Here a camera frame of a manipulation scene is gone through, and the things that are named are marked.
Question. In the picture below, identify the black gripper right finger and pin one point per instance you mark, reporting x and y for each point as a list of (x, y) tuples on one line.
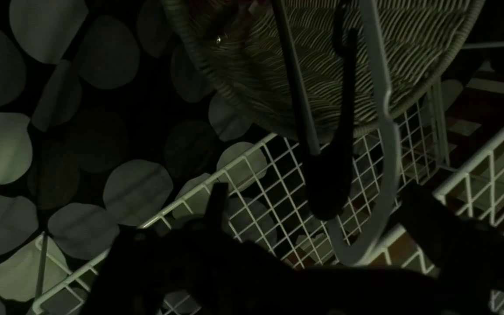
[(473, 250)]

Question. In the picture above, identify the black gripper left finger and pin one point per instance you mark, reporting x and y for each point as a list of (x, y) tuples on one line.
[(165, 273)]

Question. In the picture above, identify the grey clothes hanger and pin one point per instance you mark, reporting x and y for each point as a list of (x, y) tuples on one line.
[(383, 145)]

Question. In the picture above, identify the black grey dotted bedspread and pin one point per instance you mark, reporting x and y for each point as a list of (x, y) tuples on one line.
[(0, 145)]

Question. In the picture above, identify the woven wicker basket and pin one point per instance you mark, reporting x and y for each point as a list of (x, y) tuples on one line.
[(245, 63)]

